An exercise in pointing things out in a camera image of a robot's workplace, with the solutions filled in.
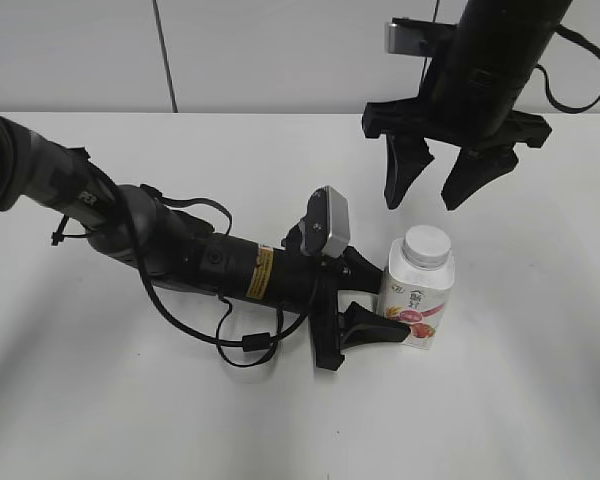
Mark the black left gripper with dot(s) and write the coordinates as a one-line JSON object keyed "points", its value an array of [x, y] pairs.
{"points": [[310, 281]]}

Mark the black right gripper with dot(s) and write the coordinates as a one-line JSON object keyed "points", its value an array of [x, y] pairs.
{"points": [[461, 105]]}

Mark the white yili changqing yogurt bottle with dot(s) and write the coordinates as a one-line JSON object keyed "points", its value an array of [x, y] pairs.
{"points": [[415, 296]]}

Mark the white bottle cap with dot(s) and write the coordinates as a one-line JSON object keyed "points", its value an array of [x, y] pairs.
{"points": [[426, 247]]}

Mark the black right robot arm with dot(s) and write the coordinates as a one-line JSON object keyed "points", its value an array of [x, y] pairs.
{"points": [[506, 37]]}

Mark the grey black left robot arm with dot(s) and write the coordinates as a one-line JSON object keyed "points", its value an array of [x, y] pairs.
{"points": [[139, 226]]}

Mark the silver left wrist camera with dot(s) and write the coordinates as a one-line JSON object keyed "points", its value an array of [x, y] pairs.
{"points": [[325, 228]]}

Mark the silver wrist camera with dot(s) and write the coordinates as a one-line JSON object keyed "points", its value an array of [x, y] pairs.
{"points": [[325, 228], [404, 36]]}

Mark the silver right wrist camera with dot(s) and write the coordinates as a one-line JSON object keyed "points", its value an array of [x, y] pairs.
{"points": [[404, 36]]}

